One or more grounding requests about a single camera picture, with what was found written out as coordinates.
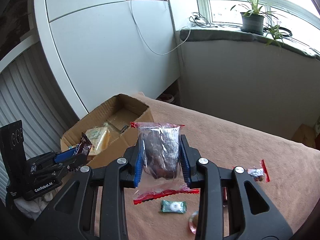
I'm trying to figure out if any pink towel table cover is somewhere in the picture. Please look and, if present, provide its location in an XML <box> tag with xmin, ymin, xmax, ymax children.
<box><xmin>82</xmin><ymin>91</ymin><xmax>320</xmax><ymax>240</ymax></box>

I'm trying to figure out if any white framed window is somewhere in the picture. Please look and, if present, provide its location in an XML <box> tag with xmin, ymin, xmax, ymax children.
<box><xmin>186</xmin><ymin>0</ymin><xmax>320</xmax><ymax>27</ymax></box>

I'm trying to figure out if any cardboard box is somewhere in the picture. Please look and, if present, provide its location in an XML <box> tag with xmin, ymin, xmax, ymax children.
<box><xmin>291</xmin><ymin>123</ymin><xmax>318</xmax><ymax>148</ymax></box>
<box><xmin>60</xmin><ymin>94</ymin><xmax>154</xmax><ymax>175</ymax></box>

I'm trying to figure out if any teal candy wrapper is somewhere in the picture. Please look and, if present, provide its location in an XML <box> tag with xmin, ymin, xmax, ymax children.
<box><xmin>159</xmin><ymin>200</ymin><xmax>187</xmax><ymax>214</ymax></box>

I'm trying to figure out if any white slatted door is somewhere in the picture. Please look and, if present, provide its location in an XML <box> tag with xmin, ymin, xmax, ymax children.
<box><xmin>0</xmin><ymin>52</ymin><xmax>83</xmax><ymax>200</ymax></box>

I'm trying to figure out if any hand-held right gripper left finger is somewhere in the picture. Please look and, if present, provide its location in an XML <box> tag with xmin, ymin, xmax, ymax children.
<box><xmin>30</xmin><ymin>139</ymin><xmax>145</xmax><ymax>240</ymax></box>

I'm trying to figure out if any black cable loop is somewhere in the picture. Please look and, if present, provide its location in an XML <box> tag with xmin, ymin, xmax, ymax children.
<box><xmin>275</xmin><ymin>25</ymin><xmax>293</xmax><ymax>38</ymax></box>

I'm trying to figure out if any closed cardboard box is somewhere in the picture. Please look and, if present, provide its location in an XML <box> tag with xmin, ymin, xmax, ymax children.
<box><xmin>291</xmin><ymin>123</ymin><xmax>318</xmax><ymax>148</ymax></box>

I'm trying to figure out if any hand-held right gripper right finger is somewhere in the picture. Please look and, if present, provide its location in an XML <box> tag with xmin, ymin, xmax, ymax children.
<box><xmin>179</xmin><ymin>134</ymin><xmax>293</xmax><ymax>240</ymax></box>

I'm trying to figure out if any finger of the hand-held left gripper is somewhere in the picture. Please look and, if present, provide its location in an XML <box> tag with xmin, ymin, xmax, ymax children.
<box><xmin>54</xmin><ymin>147</ymin><xmax>82</xmax><ymax>163</ymax></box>
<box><xmin>59</xmin><ymin>153</ymin><xmax>88</xmax><ymax>174</ymax></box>

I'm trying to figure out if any small green plant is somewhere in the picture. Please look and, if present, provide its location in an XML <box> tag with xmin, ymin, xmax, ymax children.
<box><xmin>264</xmin><ymin>21</ymin><xmax>292</xmax><ymax>52</ymax></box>

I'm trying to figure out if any brown chocolate bar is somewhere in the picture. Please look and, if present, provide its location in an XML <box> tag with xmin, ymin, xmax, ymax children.
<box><xmin>75</xmin><ymin>132</ymin><xmax>93</xmax><ymax>157</ymax></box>

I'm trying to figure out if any red-ended clear wrapped candy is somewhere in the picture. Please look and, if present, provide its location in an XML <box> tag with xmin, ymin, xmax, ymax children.
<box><xmin>232</xmin><ymin>159</ymin><xmax>271</xmax><ymax>182</ymax></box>

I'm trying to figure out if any clear packet of yellow crackers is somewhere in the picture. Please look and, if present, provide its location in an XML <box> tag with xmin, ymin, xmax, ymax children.
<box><xmin>85</xmin><ymin>122</ymin><xmax>114</xmax><ymax>155</ymax></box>

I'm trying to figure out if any potted spider plant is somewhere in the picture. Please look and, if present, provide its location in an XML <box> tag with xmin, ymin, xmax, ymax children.
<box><xmin>228</xmin><ymin>0</ymin><xmax>290</xmax><ymax>33</ymax></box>

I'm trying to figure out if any white cable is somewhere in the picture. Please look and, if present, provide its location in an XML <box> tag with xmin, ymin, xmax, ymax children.
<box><xmin>130</xmin><ymin>0</ymin><xmax>192</xmax><ymax>55</ymax></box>

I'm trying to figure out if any red jelly cup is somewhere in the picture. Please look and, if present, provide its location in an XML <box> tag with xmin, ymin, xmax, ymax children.
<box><xmin>188</xmin><ymin>210</ymin><xmax>200</xmax><ymax>234</ymax></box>

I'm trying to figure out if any white cabinet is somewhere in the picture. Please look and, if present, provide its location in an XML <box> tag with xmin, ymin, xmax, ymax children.
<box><xmin>34</xmin><ymin>0</ymin><xmax>182</xmax><ymax>120</ymax></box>

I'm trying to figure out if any black cable bundle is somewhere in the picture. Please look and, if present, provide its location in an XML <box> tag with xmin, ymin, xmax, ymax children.
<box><xmin>189</xmin><ymin>12</ymin><xmax>218</xmax><ymax>28</ymax></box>

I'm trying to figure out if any pair of shoes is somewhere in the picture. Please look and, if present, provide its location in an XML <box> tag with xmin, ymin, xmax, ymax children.
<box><xmin>157</xmin><ymin>92</ymin><xmax>175</xmax><ymax>103</ymax></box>

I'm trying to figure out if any clear packet of dark snack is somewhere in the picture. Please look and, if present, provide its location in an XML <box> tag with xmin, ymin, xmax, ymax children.
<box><xmin>130</xmin><ymin>121</ymin><xmax>200</xmax><ymax>205</ymax></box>

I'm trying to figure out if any person's left hand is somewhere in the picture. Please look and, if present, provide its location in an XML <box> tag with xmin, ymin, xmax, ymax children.
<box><xmin>11</xmin><ymin>194</ymin><xmax>54</xmax><ymax>220</ymax></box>

